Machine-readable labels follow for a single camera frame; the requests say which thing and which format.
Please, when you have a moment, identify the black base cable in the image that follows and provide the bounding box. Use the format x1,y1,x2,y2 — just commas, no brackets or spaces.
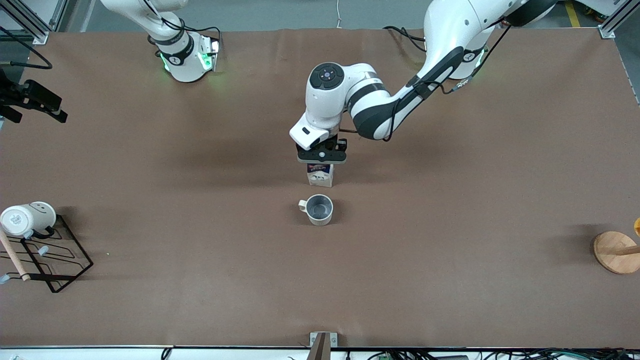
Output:
141,0,222,51
383,25,427,52

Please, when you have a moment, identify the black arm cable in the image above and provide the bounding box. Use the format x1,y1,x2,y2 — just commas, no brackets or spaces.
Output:
0,25,54,70
382,20,514,144

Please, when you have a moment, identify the aluminium frame post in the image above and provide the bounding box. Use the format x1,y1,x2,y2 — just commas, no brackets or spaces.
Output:
0,0,69,46
599,0,640,40

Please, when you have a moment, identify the round wooden stand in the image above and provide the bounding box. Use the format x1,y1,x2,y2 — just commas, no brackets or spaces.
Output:
593,230,640,275

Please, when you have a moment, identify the wooden rack handle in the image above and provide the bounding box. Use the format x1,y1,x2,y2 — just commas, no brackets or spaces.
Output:
0,228,31,282

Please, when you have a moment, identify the black cable bundle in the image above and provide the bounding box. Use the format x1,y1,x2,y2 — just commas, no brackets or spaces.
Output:
345,348,640,360

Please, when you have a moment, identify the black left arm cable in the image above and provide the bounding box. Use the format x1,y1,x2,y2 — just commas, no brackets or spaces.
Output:
382,20,514,144

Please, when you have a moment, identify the black wire mug rack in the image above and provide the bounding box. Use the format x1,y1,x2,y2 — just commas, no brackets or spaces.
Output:
0,214,95,294

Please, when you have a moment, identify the metal bracket with post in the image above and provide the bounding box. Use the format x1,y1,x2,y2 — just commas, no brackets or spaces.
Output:
306,331,339,360

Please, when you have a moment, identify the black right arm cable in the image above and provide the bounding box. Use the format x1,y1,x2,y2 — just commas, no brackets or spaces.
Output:
0,25,54,70

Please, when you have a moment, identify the grey ceramic cup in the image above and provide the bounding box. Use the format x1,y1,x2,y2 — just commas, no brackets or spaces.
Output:
298,193,335,227

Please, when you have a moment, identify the white smiley face mug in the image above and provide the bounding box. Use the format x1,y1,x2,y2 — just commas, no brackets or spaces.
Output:
0,201,57,238

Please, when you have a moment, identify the blue white milk carton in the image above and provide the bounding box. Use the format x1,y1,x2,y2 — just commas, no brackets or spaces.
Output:
307,163,335,189

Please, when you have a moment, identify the brown table cover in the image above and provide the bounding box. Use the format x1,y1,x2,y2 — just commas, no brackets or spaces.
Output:
0,26,640,349

